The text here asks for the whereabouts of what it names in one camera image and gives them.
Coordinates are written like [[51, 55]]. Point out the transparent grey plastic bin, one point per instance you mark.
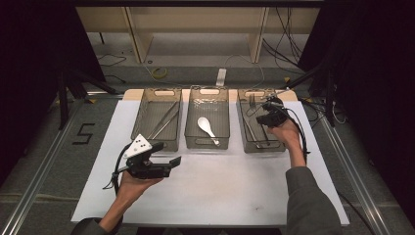
[[277, 143], [153, 114], [212, 111]]

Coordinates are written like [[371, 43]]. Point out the black metal stand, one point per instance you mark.
[[329, 98], [63, 98]]

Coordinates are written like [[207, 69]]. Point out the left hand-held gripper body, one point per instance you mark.
[[143, 168]]

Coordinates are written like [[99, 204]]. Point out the black curtain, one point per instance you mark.
[[375, 81], [32, 65]]

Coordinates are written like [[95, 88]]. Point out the metal table knife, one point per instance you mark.
[[251, 130]]

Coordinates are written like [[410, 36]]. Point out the person's right hand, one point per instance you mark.
[[288, 133]]

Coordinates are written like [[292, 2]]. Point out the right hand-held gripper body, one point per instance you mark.
[[272, 118]]

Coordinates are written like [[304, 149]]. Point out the metal chopstick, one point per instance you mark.
[[163, 120], [167, 124]]

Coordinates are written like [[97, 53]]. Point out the white spoon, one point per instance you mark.
[[204, 124]]

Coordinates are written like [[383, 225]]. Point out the white power strip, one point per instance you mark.
[[221, 76]]

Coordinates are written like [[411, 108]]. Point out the aluminium floor rail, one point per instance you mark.
[[355, 182], [36, 182]]

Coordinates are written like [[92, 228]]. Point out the person's left hand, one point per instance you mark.
[[133, 187]]

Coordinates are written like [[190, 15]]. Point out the beige wooden shelf unit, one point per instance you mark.
[[195, 23]]

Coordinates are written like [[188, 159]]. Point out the yellow tape roll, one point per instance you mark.
[[160, 73]]

